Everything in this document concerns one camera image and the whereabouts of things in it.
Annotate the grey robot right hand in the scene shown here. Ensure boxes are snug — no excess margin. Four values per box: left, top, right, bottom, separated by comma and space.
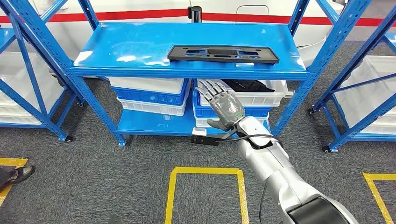
195, 79, 246, 132

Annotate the black plastic panel part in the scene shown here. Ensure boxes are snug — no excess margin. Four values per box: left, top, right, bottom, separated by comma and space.
167, 45, 280, 65

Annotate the blue steel shelf rack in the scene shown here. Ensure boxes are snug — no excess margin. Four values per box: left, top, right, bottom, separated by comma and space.
0, 12, 85, 143
0, 0, 374, 147
308, 14, 396, 154

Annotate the black plastic parts pile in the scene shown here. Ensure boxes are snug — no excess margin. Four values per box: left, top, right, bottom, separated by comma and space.
220, 79, 276, 94

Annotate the yellow floor tape square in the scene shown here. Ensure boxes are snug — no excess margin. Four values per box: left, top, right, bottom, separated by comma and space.
362, 172, 396, 224
164, 166, 250, 224

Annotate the person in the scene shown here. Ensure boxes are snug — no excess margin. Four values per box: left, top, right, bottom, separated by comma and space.
0, 164, 36, 191

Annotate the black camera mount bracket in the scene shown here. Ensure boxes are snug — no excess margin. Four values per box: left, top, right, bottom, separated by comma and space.
191, 129, 240, 147

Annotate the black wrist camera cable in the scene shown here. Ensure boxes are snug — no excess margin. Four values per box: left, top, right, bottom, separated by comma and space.
223, 133, 283, 147

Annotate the black barrier post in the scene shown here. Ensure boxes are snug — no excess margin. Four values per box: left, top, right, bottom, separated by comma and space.
187, 5, 203, 24

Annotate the black hanging arm cable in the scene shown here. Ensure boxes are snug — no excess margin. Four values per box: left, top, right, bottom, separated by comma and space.
258, 182, 269, 224

